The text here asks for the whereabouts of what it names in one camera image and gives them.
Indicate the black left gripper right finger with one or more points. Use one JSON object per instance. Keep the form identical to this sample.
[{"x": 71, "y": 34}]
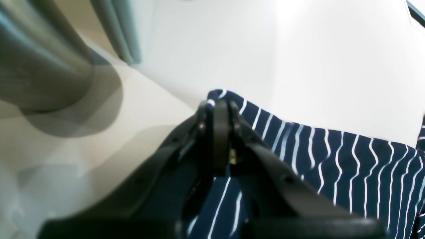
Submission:
[{"x": 279, "y": 205}]

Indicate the stainless steel water bottle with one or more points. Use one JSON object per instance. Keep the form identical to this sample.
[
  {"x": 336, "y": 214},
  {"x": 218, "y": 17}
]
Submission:
[{"x": 45, "y": 65}]

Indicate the navy white striped t-shirt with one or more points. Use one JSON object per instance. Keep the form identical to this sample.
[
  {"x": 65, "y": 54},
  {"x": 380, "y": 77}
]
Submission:
[{"x": 370, "y": 177}]

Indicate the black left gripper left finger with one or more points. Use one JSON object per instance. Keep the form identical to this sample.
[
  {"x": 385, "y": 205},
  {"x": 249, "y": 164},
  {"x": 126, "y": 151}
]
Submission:
[{"x": 160, "y": 198}]

